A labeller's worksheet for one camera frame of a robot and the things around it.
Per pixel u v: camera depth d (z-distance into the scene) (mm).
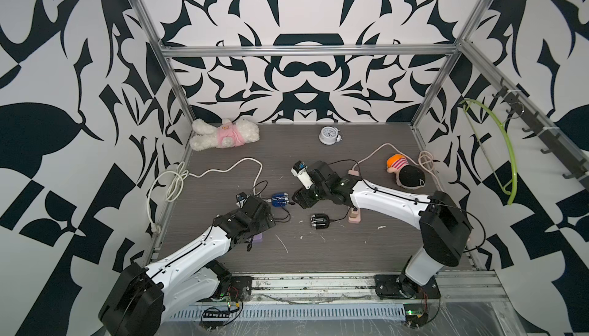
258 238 835
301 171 754
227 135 1040
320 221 865
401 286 668
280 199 909
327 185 649
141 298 395
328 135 1115
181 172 1025
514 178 660
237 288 738
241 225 621
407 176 944
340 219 856
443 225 451
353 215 862
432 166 1083
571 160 550
